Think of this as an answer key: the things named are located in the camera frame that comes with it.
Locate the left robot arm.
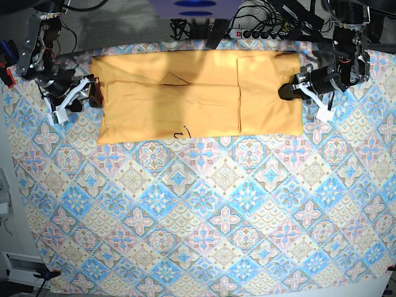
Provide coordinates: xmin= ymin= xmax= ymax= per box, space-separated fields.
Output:
xmin=278 ymin=1 xmax=371 ymax=123

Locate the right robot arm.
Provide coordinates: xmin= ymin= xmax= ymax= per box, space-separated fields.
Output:
xmin=17 ymin=1 xmax=103 ymax=126

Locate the purple robot base plate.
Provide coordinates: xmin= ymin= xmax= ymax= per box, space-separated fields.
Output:
xmin=149 ymin=0 xmax=242 ymax=19

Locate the yellow T-shirt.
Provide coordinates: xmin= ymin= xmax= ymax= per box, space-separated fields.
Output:
xmin=90 ymin=50 xmax=303 ymax=144

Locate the red-black clamp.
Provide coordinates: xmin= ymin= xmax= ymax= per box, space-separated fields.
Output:
xmin=33 ymin=269 xmax=61 ymax=282
xmin=1 ymin=40 xmax=19 ymax=88

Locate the patterned blue tablecloth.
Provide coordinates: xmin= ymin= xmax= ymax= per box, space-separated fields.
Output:
xmin=1 ymin=51 xmax=395 ymax=296

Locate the white box left edge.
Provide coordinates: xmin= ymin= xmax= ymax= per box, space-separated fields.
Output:
xmin=0 ymin=169 xmax=14 ymax=218

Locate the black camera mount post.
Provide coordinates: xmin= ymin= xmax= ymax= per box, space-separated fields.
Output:
xmin=205 ymin=19 xmax=230 ymax=50

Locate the white wall trunking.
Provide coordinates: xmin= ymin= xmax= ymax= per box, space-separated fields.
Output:
xmin=2 ymin=252 xmax=47 ymax=288

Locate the white power strip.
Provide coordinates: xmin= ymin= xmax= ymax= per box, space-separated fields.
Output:
xmin=229 ymin=29 xmax=252 ymax=39

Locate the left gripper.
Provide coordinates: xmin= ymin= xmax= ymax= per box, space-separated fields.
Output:
xmin=278 ymin=64 xmax=335 ymax=121

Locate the red-black clamp left upper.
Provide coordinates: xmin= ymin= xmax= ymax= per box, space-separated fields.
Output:
xmin=1 ymin=40 xmax=19 ymax=88

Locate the red-black clamp left lower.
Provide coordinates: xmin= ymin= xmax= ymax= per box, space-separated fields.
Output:
xmin=33 ymin=269 xmax=61 ymax=282

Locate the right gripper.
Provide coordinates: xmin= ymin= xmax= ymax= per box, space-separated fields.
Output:
xmin=46 ymin=74 xmax=103 ymax=126

